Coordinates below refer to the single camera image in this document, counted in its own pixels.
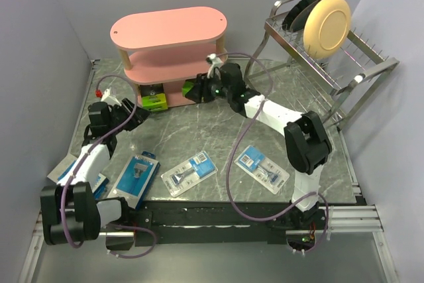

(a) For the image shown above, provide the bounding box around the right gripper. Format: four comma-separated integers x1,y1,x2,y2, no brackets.
185,72,233,104

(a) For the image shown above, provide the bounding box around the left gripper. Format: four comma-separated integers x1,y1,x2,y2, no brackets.
108,98,152,134

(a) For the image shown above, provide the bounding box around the green black Gillette Labs box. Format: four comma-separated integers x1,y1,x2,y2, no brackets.
182,79,198,99

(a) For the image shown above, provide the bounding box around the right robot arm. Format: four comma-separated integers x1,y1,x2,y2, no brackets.
182,63,332,229

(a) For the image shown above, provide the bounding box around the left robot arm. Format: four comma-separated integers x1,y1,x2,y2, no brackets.
40,98,150,249

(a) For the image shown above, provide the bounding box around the pink three-tier shelf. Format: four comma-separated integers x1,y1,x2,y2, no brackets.
110,7,227,107

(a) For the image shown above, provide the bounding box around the blue Harry's razor box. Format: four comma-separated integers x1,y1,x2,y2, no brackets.
107,151,160,210

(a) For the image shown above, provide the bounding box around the clear Gillette blister razor pack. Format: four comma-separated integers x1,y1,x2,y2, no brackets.
235,145,290,195

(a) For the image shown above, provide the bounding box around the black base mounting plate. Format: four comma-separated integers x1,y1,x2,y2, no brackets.
49,196,367,251

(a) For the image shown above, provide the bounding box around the steel dish rack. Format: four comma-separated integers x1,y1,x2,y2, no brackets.
253,0,399,131

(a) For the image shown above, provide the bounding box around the cream plate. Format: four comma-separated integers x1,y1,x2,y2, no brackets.
303,0,351,60

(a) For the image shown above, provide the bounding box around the aluminium rail frame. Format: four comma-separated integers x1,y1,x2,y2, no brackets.
18,59,397,283

